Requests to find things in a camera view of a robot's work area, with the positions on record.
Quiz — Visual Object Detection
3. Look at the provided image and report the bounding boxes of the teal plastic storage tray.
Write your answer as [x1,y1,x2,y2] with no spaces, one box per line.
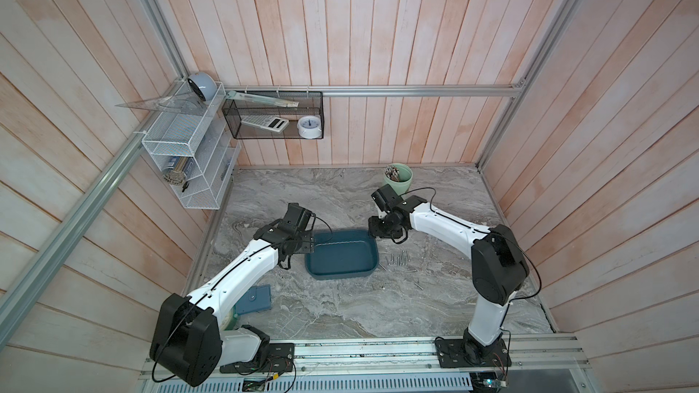
[305,229,380,280]

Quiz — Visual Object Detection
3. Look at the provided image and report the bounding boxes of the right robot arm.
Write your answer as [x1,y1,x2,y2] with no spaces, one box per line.
[368,185,542,369]

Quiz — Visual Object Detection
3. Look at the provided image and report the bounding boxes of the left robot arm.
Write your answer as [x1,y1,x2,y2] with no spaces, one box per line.
[149,203,316,387]

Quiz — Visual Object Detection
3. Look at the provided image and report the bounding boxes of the removed screws on table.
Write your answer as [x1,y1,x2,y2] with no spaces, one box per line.
[380,251,426,292]

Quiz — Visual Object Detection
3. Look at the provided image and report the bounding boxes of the screws in green cup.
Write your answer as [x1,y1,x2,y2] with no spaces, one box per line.
[384,166,403,183]

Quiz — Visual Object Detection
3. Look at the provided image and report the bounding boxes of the mint green cup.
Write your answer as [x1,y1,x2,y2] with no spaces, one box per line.
[383,163,413,196]

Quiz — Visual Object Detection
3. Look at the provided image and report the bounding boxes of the white tape roll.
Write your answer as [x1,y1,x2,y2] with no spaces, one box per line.
[297,116,323,139]

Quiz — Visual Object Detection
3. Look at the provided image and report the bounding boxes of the white calculator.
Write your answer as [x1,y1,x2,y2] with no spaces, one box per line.
[240,115,289,133]

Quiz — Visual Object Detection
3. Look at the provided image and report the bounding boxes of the metal roll in rack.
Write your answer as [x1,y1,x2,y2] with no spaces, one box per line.
[162,156,193,186]

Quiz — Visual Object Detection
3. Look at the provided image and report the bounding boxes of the green ruler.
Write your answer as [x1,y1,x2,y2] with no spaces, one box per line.
[226,91,300,108]

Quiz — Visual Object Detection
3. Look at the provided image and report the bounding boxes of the clear triangle ruler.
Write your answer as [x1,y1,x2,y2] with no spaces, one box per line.
[118,93,208,116]

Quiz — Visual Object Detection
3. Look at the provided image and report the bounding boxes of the grey round alarm clock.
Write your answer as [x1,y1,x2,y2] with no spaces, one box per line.
[187,72,218,103]

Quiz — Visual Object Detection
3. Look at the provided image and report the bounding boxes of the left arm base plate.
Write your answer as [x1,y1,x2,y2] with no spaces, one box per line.
[220,342,295,376]

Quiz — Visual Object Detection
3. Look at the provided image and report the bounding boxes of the white wire shelf rack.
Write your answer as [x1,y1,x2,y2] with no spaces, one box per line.
[142,81,240,210]

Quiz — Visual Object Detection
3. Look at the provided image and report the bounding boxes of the black mesh wall basket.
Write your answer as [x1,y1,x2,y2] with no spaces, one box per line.
[222,90,325,140]

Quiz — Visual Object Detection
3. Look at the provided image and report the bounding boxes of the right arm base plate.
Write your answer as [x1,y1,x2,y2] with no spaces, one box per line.
[433,337,512,369]

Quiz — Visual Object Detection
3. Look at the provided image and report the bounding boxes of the aluminium front rail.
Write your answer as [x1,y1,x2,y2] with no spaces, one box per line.
[138,334,591,380]

